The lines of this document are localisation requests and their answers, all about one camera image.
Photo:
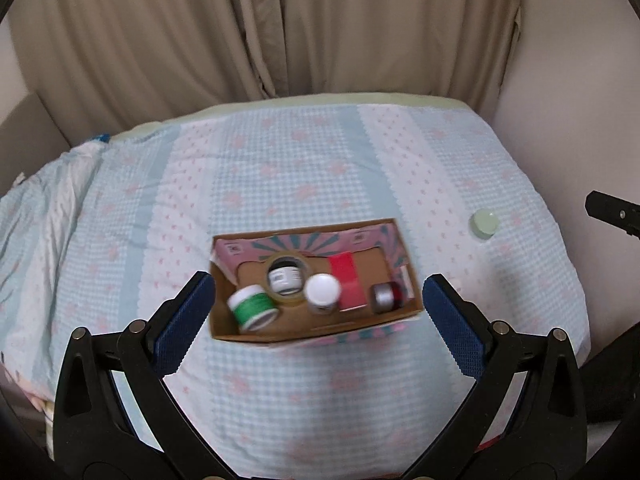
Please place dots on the clear tape roll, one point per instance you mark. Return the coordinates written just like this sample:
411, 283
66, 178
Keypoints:
267, 272

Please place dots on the white lid jar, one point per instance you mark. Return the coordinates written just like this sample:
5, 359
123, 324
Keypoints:
322, 292

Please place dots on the green label jar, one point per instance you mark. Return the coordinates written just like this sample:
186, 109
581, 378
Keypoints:
252, 307

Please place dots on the blue checked bed sheet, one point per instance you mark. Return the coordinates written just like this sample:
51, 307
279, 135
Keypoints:
310, 175

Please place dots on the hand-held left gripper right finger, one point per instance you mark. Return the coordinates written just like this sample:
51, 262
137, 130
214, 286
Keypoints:
452, 325

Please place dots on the blue cloth piece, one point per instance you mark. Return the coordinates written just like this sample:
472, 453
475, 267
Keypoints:
102, 137

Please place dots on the grey headboard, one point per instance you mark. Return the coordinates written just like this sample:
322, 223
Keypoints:
27, 130

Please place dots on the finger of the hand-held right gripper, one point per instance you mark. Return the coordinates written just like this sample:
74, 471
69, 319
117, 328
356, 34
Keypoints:
612, 210

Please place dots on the beige curtain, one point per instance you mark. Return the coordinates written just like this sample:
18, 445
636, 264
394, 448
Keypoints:
280, 30

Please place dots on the pale green mattress pad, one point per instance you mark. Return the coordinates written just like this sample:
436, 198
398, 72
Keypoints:
300, 101

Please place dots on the small white labelled jar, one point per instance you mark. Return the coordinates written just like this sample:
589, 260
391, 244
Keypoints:
285, 280

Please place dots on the red box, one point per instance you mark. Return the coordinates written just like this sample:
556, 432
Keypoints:
348, 280

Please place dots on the patterned cardboard box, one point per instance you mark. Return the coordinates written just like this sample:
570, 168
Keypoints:
372, 260

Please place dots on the pale green round lid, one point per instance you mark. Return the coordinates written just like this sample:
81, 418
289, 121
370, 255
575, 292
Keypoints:
484, 223

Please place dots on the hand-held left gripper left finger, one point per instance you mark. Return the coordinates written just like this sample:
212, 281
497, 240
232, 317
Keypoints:
182, 322

